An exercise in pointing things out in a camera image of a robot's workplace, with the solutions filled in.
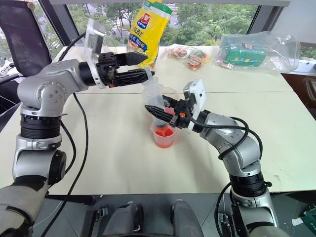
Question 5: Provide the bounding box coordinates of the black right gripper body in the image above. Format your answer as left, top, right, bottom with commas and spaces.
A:
169, 99, 194, 130

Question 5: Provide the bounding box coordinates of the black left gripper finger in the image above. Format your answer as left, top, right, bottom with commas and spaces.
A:
114, 69, 156, 86
115, 51, 149, 67

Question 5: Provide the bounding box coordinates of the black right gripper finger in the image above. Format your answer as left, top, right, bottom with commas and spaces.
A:
161, 95, 181, 109
144, 105, 177, 124

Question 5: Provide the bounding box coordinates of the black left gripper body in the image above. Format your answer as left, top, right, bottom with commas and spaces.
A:
97, 52, 120, 88

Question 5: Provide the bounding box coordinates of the clear plastic cup red liquid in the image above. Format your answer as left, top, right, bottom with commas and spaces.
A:
158, 86, 180, 115

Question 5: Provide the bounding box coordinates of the clear measuring cup red liquid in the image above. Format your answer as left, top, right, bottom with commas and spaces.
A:
149, 122, 177, 149

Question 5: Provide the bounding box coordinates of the yellow snack bag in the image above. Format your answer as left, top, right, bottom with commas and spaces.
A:
126, 0, 173, 70

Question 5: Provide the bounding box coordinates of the pile of small snack packets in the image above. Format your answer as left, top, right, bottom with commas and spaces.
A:
163, 45, 213, 72

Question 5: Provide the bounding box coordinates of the green box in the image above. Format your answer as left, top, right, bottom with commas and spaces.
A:
223, 40, 268, 68

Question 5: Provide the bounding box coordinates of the black mesh office chair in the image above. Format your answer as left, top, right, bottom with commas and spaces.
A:
0, 0, 53, 78

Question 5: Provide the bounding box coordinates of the dark rounded shape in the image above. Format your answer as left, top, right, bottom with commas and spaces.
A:
102, 201, 144, 237
171, 199, 205, 237

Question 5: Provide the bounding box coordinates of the clear plastic bag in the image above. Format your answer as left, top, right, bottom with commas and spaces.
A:
211, 31, 301, 74

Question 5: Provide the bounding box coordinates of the black bar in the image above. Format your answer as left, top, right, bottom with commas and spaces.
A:
46, 194, 96, 206

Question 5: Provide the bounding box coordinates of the brown chair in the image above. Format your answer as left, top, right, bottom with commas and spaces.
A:
303, 77, 316, 110

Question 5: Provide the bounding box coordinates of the green circuit board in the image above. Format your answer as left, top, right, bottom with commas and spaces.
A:
299, 205, 316, 233

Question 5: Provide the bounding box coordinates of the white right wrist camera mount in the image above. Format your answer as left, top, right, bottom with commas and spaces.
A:
183, 79, 207, 134

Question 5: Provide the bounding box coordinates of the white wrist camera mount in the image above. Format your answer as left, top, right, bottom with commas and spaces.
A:
183, 79, 207, 134
82, 18, 107, 89

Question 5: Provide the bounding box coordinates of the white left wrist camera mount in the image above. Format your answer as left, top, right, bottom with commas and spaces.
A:
82, 18, 107, 89

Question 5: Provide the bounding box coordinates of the dark window frame post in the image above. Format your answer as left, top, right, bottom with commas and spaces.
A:
39, 0, 86, 47
245, 0, 292, 35

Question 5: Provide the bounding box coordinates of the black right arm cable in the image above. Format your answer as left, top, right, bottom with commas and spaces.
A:
189, 116, 264, 237

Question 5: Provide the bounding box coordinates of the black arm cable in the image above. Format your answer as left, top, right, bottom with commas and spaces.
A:
189, 116, 264, 237
46, 33, 89, 237

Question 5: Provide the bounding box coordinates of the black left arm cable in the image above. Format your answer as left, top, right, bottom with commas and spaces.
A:
46, 33, 89, 237

